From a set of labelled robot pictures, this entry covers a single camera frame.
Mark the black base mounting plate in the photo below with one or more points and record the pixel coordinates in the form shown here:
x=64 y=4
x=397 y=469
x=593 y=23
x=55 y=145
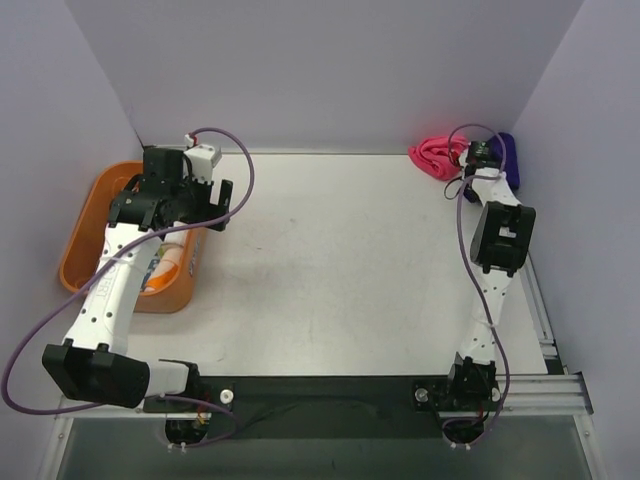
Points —
x=331 y=408

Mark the pink crumpled towel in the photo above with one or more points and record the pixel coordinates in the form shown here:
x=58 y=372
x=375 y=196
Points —
x=437 y=157

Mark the white rolled towel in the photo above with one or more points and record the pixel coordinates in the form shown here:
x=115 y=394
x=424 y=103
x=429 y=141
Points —
x=173 y=246

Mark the patterned orange white towel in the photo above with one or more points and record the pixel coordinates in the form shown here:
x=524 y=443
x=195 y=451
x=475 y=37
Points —
x=163 y=270

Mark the purple towel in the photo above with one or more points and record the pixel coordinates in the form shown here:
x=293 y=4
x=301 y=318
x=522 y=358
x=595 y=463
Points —
x=510 y=155

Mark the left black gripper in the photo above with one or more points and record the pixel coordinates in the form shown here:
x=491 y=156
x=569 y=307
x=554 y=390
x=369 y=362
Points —
x=213 y=204

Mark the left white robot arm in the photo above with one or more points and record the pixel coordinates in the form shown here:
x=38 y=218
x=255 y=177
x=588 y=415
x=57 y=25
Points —
x=92 y=364

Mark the orange plastic basket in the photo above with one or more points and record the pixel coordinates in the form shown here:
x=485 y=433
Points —
x=85 y=246

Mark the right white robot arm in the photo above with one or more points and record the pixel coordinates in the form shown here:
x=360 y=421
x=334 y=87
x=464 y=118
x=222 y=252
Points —
x=498 y=249

